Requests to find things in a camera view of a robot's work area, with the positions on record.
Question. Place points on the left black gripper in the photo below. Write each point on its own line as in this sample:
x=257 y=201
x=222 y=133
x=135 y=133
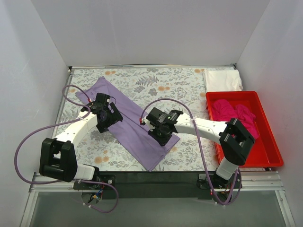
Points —
x=116 y=113

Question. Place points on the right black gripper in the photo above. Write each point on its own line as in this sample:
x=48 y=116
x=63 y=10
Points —
x=158 y=137

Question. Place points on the purple t shirt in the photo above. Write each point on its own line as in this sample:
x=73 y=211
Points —
x=126 y=145

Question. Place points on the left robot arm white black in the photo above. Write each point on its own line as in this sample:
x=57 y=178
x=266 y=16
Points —
x=58 y=158

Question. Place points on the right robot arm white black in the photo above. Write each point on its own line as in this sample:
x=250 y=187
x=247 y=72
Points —
x=235 y=140

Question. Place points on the floral table mat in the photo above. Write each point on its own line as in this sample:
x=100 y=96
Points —
x=177 y=88

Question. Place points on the magenta t shirt in bin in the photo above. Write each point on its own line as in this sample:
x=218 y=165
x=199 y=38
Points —
x=224 y=111

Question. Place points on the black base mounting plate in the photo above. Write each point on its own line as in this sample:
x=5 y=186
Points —
x=151 y=185

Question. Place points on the white folded t shirt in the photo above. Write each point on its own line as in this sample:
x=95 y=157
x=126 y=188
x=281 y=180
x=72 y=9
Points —
x=222 y=80

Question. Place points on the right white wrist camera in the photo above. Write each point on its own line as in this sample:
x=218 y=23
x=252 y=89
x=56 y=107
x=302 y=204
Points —
x=145 y=122

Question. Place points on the aluminium frame rail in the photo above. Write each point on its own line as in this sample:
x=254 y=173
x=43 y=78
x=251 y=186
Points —
x=262 y=202

